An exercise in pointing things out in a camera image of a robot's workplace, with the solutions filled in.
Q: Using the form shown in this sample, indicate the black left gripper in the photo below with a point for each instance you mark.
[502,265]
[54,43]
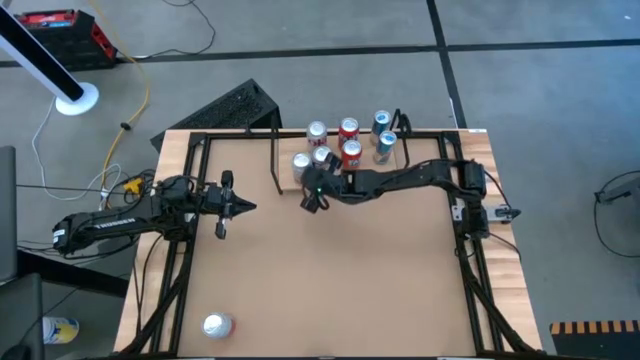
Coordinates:
[220,202]

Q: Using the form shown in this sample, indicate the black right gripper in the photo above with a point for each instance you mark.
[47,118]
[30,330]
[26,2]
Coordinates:
[335,187]

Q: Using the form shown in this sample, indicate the silver Diet Coke can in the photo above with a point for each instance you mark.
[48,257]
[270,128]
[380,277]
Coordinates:
[321,154]
[217,325]
[316,131]
[301,162]

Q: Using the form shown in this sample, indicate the red Fanta strawberry can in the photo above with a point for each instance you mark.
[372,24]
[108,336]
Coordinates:
[351,150]
[348,127]

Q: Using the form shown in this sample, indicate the blue silver Red Bull can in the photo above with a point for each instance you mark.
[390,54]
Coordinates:
[386,142]
[381,120]

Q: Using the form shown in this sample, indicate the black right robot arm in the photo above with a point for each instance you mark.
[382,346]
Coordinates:
[410,177]

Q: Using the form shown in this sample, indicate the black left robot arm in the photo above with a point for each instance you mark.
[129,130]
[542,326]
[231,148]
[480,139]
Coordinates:
[115,225]

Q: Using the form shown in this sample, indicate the black perforated basket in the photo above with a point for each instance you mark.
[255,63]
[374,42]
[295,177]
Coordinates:
[225,110]

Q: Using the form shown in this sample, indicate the white yellow container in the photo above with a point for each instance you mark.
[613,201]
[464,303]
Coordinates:
[60,330]

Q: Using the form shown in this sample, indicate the red black toolbox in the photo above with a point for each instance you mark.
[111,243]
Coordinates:
[75,45]

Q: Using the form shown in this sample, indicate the orange black striped board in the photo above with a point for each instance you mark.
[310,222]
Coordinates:
[595,345]

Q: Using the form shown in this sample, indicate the black frame wooden shelf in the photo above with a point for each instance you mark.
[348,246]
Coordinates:
[290,175]

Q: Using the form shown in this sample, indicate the black aluminium rig frame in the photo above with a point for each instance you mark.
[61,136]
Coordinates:
[200,155]

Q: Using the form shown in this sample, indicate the white black floor post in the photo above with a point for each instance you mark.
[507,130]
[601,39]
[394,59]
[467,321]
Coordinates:
[40,60]

